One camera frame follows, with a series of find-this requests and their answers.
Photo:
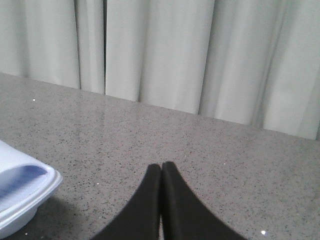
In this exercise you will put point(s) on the pale green curtain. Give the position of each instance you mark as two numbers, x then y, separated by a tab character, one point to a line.
253	62

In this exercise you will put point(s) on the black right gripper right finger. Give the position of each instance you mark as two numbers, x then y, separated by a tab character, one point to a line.
184	216

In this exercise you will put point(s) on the light blue slipper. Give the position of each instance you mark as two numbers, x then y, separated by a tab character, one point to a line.
25	184

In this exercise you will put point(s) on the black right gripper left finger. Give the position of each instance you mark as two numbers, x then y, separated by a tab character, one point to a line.
140	218

